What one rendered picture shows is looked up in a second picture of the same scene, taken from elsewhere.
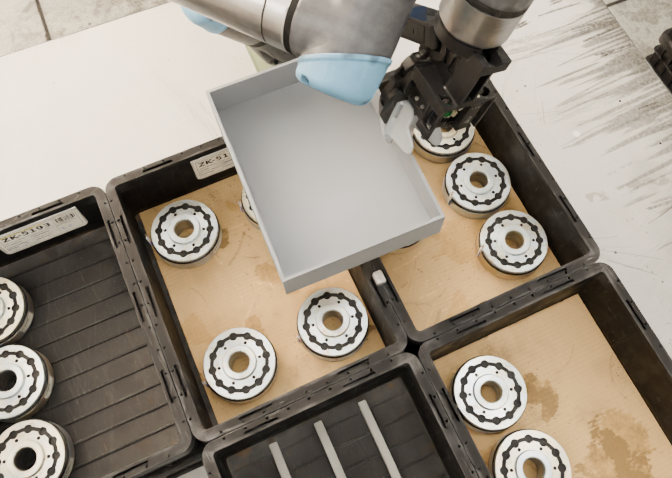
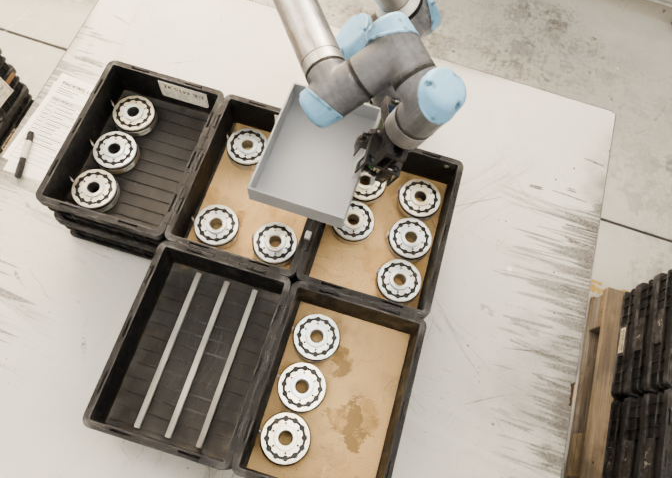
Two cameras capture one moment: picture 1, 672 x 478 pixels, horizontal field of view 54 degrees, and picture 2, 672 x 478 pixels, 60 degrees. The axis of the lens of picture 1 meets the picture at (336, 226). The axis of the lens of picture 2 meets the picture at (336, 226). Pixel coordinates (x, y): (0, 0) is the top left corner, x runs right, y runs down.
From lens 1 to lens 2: 0.51 m
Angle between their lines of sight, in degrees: 12
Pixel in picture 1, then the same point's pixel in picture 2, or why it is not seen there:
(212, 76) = not seen: hidden behind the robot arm
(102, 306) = (182, 151)
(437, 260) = (355, 259)
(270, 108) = not seen: hidden behind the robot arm
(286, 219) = (279, 167)
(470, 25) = (391, 127)
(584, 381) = (370, 376)
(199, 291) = (230, 180)
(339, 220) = (302, 186)
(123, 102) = (285, 66)
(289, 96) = not seen: hidden behind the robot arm
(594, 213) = (476, 316)
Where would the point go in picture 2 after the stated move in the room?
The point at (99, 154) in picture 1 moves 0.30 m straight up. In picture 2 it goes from (251, 83) to (243, 9)
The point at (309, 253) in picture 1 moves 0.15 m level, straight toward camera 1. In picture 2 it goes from (275, 189) to (228, 244)
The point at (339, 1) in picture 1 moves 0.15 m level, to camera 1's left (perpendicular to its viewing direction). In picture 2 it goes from (332, 74) to (266, 21)
